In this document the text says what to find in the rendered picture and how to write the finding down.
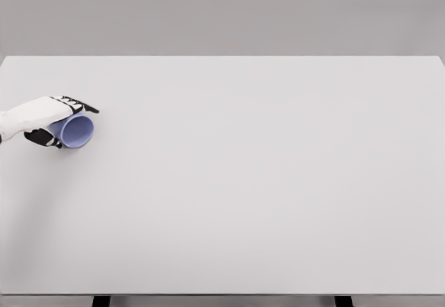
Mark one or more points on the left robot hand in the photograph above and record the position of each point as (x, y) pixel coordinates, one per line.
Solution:
(43, 113)

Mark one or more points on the lavender blue cup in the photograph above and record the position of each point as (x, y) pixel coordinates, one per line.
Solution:
(78, 131)

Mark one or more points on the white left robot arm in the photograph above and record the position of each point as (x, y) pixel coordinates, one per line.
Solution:
(4, 126)

